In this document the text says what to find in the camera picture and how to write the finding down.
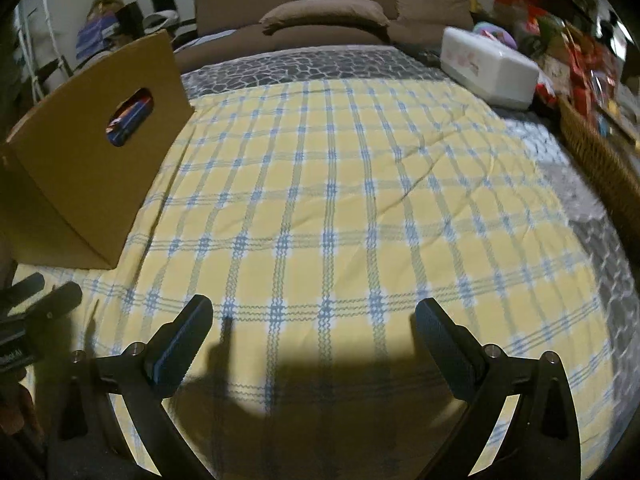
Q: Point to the purple plastic toy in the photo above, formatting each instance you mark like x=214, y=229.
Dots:
x=495, y=34

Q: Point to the pile of red gift packages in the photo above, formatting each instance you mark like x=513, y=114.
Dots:
x=580, y=55

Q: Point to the white metal rack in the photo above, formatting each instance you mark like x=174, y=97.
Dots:
x=52, y=25

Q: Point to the wicker basket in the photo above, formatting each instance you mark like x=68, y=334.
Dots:
x=600, y=160

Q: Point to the brown cardboard box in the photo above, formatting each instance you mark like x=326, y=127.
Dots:
x=75, y=185

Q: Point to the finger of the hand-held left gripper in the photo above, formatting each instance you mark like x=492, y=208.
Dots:
x=25, y=290
x=60, y=300

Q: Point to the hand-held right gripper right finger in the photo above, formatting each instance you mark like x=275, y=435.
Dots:
x=445, y=355

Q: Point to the colourful snack packet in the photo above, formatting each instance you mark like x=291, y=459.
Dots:
x=127, y=120

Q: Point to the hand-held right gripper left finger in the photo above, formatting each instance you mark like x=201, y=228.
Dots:
x=175, y=345

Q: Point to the yellow plaid blanket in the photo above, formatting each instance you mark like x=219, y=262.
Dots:
x=325, y=185

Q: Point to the stack of blue packets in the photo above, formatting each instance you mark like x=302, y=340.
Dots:
x=97, y=35

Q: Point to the white tissue box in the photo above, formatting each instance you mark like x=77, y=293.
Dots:
x=490, y=67

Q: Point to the gold foil bag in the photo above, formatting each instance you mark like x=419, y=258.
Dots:
x=105, y=6

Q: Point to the black box speaker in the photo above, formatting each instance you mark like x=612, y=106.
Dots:
x=132, y=17
x=162, y=0

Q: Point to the white rounded object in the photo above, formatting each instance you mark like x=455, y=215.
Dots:
x=160, y=19

